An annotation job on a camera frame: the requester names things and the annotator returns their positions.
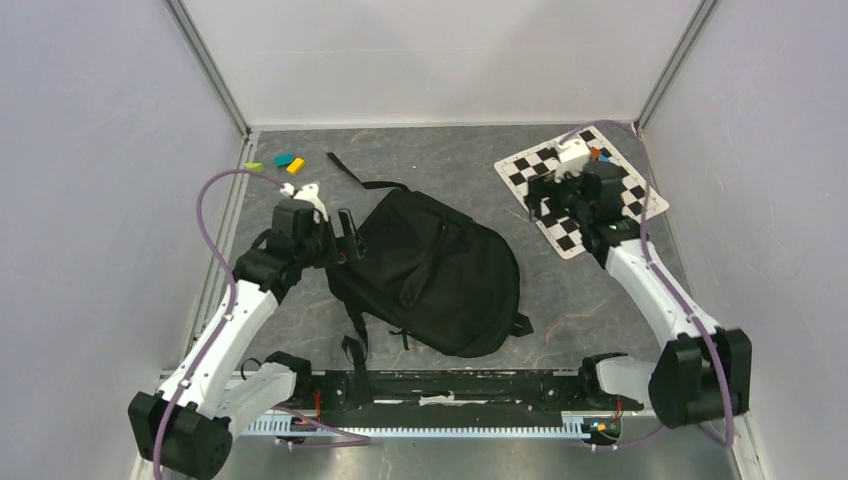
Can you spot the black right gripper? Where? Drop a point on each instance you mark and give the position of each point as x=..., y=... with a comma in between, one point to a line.
x=538, y=186

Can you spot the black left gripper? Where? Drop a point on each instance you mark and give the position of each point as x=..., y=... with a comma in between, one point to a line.
x=339, y=247

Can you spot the black student backpack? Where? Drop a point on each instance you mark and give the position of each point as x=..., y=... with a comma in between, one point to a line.
x=432, y=273

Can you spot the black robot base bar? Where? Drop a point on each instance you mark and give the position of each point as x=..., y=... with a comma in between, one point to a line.
x=450, y=397

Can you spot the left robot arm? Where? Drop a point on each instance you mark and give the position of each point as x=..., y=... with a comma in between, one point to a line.
x=189, y=425

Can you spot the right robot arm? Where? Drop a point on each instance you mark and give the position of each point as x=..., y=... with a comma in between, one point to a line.
x=703, y=373

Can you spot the black white chessboard mat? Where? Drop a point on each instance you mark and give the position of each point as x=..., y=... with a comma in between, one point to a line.
x=623, y=196

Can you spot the brown blue block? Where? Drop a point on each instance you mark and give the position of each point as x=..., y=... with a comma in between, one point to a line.
x=600, y=155

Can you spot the yellow toy block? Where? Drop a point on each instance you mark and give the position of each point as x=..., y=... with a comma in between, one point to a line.
x=295, y=166

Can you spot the teal toy block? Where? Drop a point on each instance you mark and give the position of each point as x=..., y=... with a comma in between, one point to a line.
x=283, y=160

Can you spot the green half-round block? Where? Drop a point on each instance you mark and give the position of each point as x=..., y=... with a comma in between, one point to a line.
x=254, y=166

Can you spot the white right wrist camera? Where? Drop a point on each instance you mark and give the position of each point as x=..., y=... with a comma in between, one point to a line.
x=573, y=155

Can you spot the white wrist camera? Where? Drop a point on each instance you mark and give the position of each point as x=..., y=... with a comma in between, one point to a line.
x=311, y=193
x=573, y=155

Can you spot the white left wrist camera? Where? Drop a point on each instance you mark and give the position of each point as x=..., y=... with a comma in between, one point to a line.
x=311, y=193

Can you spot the aluminium frame rail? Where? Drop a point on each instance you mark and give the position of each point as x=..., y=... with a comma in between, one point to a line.
x=213, y=310

